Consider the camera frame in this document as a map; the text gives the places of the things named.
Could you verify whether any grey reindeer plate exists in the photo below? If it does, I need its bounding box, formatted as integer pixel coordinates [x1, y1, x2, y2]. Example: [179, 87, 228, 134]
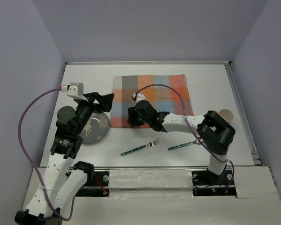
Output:
[81, 112, 110, 145]

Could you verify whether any checkered orange blue cloth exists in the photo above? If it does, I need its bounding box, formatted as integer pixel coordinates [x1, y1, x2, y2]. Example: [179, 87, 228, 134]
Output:
[111, 74, 194, 128]

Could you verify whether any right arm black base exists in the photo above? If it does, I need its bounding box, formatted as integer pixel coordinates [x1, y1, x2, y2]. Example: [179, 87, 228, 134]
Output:
[192, 170, 236, 197]

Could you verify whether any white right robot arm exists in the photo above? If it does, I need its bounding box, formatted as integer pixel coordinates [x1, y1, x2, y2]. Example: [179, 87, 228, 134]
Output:
[128, 100, 235, 182]

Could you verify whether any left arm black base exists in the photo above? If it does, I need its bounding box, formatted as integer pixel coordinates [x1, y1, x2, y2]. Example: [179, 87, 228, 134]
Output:
[76, 171, 110, 197]

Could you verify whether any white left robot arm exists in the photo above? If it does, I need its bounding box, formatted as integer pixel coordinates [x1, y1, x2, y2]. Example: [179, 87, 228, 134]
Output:
[15, 92, 114, 225]

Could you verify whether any pink mug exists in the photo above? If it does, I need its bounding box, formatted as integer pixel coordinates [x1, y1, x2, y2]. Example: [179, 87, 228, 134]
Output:
[215, 109, 234, 124]

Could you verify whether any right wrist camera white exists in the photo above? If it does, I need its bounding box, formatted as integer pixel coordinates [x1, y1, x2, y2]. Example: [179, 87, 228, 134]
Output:
[132, 93, 146, 102]

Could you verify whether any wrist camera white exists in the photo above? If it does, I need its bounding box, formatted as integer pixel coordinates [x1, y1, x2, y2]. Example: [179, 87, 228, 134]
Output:
[61, 82, 87, 101]
[132, 93, 146, 102]

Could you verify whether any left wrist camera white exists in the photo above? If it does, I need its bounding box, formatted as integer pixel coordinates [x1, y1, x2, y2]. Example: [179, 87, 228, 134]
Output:
[61, 82, 87, 101]

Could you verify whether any fork with green handle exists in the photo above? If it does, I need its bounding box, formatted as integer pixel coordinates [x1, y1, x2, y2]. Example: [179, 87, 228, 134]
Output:
[121, 139, 159, 157]

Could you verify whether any spoon with green handle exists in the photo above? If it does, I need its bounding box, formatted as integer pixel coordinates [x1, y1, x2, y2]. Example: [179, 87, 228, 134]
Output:
[167, 138, 202, 150]

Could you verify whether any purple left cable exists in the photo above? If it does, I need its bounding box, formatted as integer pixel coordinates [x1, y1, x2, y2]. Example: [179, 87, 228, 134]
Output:
[17, 87, 103, 221]

